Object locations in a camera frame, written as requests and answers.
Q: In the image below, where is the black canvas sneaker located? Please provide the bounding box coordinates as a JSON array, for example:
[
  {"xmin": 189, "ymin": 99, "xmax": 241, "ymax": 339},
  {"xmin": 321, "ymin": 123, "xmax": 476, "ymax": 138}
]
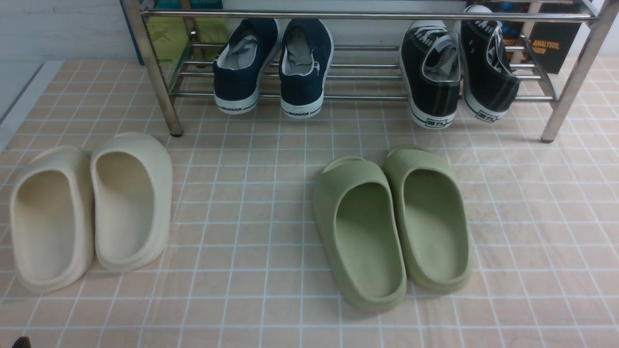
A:
[
  {"xmin": 398, "ymin": 20, "xmax": 462, "ymax": 129},
  {"xmin": 455, "ymin": 18, "xmax": 520, "ymax": 123}
]

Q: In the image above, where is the silver metal shoe rack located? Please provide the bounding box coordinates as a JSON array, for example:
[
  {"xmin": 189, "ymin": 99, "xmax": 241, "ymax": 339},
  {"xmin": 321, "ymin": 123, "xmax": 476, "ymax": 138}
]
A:
[{"xmin": 121, "ymin": 0, "xmax": 618, "ymax": 144}]

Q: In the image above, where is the left green foam slipper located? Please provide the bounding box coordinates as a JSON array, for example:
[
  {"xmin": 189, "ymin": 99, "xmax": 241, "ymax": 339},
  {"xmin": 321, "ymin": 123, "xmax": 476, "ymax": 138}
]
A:
[{"xmin": 312, "ymin": 157, "xmax": 407, "ymax": 311}]

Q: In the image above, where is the green foam slipper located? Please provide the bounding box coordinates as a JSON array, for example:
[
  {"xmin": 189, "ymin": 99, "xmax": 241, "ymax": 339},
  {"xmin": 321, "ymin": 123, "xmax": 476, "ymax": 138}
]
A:
[
  {"xmin": 383, "ymin": 145, "xmax": 471, "ymax": 292},
  {"xmin": 312, "ymin": 157, "xmax": 407, "ymax": 311}
]

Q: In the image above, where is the right navy canvas sneaker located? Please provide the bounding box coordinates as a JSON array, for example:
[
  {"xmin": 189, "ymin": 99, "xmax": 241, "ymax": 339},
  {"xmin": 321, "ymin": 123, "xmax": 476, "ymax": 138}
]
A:
[{"xmin": 279, "ymin": 18, "xmax": 335, "ymax": 119}]

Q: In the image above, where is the navy canvas sneaker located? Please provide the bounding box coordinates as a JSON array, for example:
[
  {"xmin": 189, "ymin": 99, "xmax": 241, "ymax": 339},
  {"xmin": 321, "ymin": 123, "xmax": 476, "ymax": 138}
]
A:
[
  {"xmin": 279, "ymin": 18, "xmax": 335, "ymax": 119},
  {"xmin": 212, "ymin": 18, "xmax": 281, "ymax": 115}
]

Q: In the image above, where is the right green foam slipper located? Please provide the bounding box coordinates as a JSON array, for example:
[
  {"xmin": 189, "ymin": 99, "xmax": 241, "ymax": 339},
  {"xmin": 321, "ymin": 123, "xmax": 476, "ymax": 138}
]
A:
[{"xmin": 383, "ymin": 145, "xmax": 471, "ymax": 292}]

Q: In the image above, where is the left navy canvas sneaker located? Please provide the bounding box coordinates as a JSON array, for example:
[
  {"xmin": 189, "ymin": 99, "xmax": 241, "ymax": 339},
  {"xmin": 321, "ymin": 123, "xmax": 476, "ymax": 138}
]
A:
[{"xmin": 212, "ymin": 18, "xmax": 281, "ymax": 115}]

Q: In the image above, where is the right cream foam slipper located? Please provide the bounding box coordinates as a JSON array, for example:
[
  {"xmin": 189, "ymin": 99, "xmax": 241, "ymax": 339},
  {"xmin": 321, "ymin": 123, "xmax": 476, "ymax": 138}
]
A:
[{"xmin": 90, "ymin": 132, "xmax": 173, "ymax": 272}]

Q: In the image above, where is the cream foam slipper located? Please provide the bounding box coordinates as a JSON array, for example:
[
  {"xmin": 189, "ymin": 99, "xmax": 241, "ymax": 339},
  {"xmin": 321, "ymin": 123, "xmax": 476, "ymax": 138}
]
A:
[
  {"xmin": 90, "ymin": 132, "xmax": 173, "ymax": 272},
  {"xmin": 9, "ymin": 146, "xmax": 94, "ymax": 294}
]

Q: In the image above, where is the yellow green book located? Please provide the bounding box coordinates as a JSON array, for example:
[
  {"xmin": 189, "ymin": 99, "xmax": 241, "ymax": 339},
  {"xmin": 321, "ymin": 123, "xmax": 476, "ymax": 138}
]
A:
[{"xmin": 119, "ymin": 0, "xmax": 228, "ymax": 65}]

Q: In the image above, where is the left cream foam slipper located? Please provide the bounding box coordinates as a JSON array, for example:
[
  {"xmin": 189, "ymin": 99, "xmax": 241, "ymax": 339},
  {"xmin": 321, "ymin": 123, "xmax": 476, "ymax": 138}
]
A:
[{"xmin": 9, "ymin": 146, "xmax": 94, "ymax": 294}]

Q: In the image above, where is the dark object bottom left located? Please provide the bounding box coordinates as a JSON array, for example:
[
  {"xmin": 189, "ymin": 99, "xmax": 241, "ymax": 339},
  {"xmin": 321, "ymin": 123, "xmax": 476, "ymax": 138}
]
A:
[{"xmin": 12, "ymin": 336, "xmax": 31, "ymax": 348}]

